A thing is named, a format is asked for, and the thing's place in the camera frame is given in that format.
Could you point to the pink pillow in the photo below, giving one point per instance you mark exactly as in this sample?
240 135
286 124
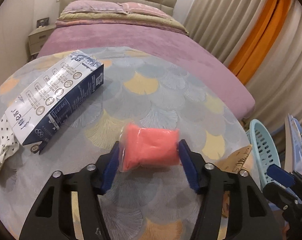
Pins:
139 8

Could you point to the light blue plastic basket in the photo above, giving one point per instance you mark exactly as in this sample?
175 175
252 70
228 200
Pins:
264 150

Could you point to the beige curtain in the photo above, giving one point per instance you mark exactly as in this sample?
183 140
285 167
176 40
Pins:
222 26

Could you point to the white spotted wrapper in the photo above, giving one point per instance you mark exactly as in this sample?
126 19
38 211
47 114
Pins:
9 145

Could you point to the patterned round tablecloth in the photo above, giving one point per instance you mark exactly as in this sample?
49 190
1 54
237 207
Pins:
147 104

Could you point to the small picture frame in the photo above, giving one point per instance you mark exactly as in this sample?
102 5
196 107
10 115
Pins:
42 22

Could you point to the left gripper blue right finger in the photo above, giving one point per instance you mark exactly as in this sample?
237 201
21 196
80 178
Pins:
188 165

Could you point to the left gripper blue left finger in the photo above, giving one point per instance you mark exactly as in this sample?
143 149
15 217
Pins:
111 168

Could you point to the orange-red plastic packet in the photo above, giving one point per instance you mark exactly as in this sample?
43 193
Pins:
148 147

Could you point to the beige folded quilt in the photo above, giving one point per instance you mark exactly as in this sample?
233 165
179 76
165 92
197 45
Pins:
89 18

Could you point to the orange curtain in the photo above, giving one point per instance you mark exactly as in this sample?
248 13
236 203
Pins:
260 40

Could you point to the purple pillow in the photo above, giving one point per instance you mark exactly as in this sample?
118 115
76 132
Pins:
93 6

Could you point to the white wardrobe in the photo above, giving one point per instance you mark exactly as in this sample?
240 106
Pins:
16 23

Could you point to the beige nightstand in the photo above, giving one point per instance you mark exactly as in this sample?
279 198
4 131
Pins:
38 37

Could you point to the blue white milk carton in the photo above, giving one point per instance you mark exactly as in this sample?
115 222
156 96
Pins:
41 109

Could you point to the bed with purple cover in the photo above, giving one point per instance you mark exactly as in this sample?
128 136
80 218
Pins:
173 47

